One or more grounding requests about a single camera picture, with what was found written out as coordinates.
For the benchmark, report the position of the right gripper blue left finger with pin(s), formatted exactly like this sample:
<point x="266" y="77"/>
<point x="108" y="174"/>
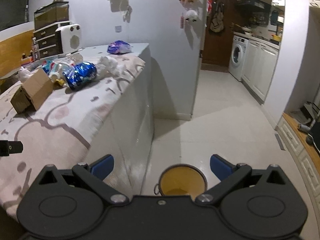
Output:
<point x="102" y="167"/>

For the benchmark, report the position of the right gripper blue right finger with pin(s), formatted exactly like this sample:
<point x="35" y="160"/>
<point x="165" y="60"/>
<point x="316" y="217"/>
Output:
<point x="221" y="167"/>

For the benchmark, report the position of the brown cardboard box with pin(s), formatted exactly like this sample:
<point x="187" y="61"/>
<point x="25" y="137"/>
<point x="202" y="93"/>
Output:
<point x="32" y="93"/>

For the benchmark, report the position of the blue white snack wrapper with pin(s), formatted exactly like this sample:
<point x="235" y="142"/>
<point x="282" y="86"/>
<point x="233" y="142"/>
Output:
<point x="52" y="69"/>

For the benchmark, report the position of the crushed blue drink can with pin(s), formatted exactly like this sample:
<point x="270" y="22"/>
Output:
<point x="79" y="75"/>

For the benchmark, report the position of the white tissue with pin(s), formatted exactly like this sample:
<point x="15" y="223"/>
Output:
<point x="106" y="66"/>

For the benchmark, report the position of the clear plastic bottle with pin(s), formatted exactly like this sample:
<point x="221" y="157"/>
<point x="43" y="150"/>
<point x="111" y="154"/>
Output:
<point x="71" y="59"/>

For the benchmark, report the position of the white plastic bag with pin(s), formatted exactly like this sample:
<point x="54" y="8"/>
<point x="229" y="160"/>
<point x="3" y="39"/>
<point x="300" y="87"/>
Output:
<point x="24" y="74"/>

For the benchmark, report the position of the brown round trash bin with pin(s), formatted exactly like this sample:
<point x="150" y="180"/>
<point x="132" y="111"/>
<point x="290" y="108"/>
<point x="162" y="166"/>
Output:
<point x="181" y="180"/>

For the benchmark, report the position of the white bed platform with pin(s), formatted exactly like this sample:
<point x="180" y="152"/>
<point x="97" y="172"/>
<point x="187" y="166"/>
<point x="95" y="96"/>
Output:
<point x="128" y="130"/>

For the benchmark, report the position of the pink cartoon blanket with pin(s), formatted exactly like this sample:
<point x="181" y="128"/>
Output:
<point x="69" y="128"/>

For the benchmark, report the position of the upright water bottle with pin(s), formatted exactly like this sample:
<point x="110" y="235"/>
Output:
<point x="35" y="49"/>

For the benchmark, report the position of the black drawer organizer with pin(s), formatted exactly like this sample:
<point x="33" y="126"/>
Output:
<point x="46" y="38"/>

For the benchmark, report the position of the white kitchen cabinets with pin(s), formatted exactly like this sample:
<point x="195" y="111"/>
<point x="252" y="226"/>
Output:
<point x="259" y="67"/>

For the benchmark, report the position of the purple tissue pack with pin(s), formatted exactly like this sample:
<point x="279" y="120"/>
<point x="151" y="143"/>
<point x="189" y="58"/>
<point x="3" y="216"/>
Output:
<point x="119" y="47"/>

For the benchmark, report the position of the white washing machine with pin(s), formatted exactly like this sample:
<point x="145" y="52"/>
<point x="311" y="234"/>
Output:
<point x="238" y="56"/>

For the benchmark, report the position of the white space heater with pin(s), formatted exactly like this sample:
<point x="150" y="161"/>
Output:
<point x="68" y="39"/>

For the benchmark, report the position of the hanging brown bag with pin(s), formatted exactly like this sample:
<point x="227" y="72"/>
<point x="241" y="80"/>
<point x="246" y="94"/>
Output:
<point x="216" y="21"/>

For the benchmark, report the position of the glass terrarium tank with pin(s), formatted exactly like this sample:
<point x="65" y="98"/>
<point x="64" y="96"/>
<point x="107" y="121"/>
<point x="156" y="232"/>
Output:
<point x="55" y="12"/>

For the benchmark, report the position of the white plush wall toy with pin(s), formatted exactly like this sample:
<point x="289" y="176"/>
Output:
<point x="191" y="16"/>

